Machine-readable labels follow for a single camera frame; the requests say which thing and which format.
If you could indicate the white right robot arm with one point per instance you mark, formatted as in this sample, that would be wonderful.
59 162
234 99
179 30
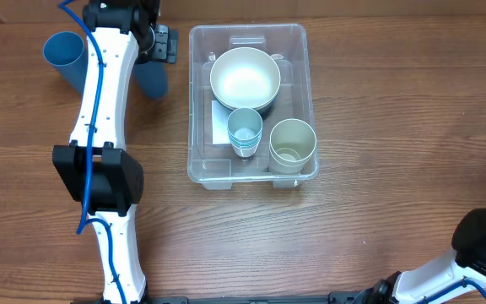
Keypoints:
458 271

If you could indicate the light blue small cup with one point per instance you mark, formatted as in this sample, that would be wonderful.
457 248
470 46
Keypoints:
235 140

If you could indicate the dark blue tall cup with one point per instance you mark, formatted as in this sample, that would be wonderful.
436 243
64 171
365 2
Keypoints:
66 52
151 78

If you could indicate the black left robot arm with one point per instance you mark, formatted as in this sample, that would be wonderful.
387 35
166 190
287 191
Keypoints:
122 41

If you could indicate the grey small cup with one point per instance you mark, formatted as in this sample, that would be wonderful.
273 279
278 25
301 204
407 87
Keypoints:
244 125

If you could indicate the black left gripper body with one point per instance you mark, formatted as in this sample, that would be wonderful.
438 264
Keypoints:
156 46

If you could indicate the cream bowl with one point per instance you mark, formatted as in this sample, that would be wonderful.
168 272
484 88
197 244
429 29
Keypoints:
254 101
245 70

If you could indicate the white label in bin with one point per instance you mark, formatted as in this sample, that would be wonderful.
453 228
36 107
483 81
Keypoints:
220 116

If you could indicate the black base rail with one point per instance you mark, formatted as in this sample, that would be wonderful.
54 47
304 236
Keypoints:
341 297

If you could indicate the cream bowl front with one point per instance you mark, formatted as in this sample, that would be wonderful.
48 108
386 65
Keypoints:
245 70

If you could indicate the cream tall cup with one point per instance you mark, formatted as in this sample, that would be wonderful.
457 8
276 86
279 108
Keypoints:
292 142
287 166

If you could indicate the green small cup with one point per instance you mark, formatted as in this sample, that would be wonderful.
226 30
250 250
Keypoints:
245 147

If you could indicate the clear plastic storage bin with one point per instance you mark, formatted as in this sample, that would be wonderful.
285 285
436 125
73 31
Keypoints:
217 166

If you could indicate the pink small cup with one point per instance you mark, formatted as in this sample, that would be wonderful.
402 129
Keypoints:
245 154

